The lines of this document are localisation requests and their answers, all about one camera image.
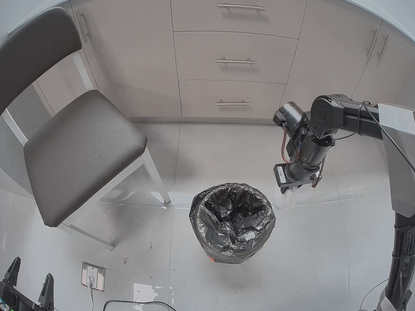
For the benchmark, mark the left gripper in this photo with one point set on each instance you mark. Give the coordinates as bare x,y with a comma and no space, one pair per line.
16,298

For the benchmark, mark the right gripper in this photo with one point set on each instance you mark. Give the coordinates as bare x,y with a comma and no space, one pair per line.
309,160

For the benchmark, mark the clear plastic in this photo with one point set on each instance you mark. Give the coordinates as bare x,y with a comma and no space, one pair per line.
286,201

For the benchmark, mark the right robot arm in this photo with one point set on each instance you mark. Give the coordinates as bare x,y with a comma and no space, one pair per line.
398,160

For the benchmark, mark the black plastic bag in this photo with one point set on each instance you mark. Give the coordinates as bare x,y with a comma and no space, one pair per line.
207,225

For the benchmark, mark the beige cabinet with drawers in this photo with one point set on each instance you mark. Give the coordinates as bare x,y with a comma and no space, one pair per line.
233,37

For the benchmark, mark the grey cushioned white-framed chair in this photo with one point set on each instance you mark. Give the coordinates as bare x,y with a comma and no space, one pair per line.
81,134

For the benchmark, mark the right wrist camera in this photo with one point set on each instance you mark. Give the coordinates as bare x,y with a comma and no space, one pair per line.
281,175

